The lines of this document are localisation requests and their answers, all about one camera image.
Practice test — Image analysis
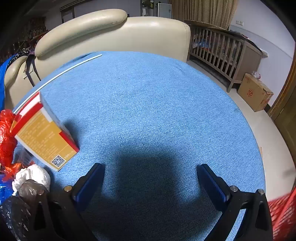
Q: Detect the red plastic basket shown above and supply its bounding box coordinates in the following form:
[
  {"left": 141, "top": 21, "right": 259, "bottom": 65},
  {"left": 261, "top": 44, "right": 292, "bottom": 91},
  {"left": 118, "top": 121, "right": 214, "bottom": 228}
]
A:
[{"left": 268, "top": 186, "right": 296, "bottom": 241}]

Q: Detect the black plastic bag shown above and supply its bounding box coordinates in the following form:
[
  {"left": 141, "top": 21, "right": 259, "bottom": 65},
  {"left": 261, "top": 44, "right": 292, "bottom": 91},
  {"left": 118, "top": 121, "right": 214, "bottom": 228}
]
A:
[{"left": 0, "top": 179, "right": 50, "bottom": 241}]

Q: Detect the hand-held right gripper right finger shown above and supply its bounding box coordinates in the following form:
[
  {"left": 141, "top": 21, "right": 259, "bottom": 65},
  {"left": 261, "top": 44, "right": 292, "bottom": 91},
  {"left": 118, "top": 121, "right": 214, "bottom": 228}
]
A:
[{"left": 196, "top": 164, "right": 274, "bottom": 241}]

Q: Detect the blue table cloth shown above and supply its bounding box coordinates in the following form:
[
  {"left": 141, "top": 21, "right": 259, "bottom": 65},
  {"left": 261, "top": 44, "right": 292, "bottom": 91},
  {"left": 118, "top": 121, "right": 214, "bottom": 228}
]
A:
[{"left": 13, "top": 51, "right": 266, "bottom": 241}]

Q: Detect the white crumpled plastic bag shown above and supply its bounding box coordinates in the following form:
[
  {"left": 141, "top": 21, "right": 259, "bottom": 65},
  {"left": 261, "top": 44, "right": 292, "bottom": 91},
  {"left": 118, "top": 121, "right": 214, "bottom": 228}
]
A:
[{"left": 12, "top": 164, "right": 51, "bottom": 195}]

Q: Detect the dark strap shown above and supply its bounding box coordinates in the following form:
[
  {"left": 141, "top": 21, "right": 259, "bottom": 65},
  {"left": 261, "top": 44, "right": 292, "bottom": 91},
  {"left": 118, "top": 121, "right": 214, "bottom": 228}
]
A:
[{"left": 23, "top": 50, "right": 42, "bottom": 87}]

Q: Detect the red and gold box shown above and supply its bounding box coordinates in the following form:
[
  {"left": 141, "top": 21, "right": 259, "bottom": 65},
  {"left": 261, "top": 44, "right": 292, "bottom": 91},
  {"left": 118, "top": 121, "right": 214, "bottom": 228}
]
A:
[{"left": 10, "top": 91, "right": 80, "bottom": 172}]

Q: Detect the thin white strip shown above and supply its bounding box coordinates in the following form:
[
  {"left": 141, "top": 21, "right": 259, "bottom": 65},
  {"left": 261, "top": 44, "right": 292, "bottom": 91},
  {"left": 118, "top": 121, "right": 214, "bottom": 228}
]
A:
[{"left": 13, "top": 54, "right": 102, "bottom": 114}]

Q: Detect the red plastic bag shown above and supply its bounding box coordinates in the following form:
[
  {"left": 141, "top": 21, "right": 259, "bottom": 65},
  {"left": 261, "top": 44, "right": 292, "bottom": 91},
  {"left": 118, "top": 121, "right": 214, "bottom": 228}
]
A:
[{"left": 0, "top": 109, "right": 26, "bottom": 183}]

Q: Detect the wooden crib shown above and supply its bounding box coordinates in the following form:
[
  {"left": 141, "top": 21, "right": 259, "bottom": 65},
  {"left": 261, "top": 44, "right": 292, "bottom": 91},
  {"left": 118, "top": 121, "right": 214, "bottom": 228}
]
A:
[{"left": 188, "top": 20, "right": 264, "bottom": 93}]

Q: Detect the dark wooden cabinet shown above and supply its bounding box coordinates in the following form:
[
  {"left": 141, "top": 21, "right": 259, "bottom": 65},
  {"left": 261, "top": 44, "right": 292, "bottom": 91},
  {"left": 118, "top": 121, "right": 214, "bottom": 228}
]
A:
[{"left": 0, "top": 16, "right": 49, "bottom": 61}]

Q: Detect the clear plastic bag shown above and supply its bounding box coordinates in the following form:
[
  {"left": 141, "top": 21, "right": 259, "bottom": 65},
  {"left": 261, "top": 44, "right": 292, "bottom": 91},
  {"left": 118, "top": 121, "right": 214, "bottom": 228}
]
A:
[{"left": 14, "top": 144, "right": 35, "bottom": 168}]

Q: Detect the beige leather sofa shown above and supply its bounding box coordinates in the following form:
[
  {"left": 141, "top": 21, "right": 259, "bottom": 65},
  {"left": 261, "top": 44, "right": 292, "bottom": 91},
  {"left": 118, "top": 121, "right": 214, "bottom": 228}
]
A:
[{"left": 4, "top": 9, "right": 191, "bottom": 112}]

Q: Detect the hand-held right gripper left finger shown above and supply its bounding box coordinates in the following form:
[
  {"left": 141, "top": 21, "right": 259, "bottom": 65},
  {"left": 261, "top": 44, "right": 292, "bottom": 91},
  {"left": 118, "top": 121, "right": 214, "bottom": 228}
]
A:
[{"left": 32, "top": 163, "right": 106, "bottom": 241}]

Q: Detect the brown cardboard box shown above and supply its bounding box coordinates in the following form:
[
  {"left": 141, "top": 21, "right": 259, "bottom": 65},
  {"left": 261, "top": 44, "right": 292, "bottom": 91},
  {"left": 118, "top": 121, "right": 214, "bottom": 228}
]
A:
[{"left": 237, "top": 73, "right": 274, "bottom": 112}]

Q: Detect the wooden door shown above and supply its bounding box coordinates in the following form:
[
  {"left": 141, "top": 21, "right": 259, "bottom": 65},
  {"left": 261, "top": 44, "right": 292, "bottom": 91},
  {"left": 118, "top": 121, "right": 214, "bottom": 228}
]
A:
[{"left": 267, "top": 67, "right": 296, "bottom": 144}]

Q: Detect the blue garment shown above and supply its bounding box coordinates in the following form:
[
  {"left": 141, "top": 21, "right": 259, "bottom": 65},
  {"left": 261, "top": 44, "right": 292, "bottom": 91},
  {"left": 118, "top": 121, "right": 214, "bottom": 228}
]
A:
[{"left": 0, "top": 49, "right": 30, "bottom": 112}]

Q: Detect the beige curtain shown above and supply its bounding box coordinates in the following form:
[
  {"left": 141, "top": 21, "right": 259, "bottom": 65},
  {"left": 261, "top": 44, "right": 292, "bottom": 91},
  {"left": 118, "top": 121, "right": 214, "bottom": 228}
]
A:
[{"left": 171, "top": 0, "right": 238, "bottom": 29}]

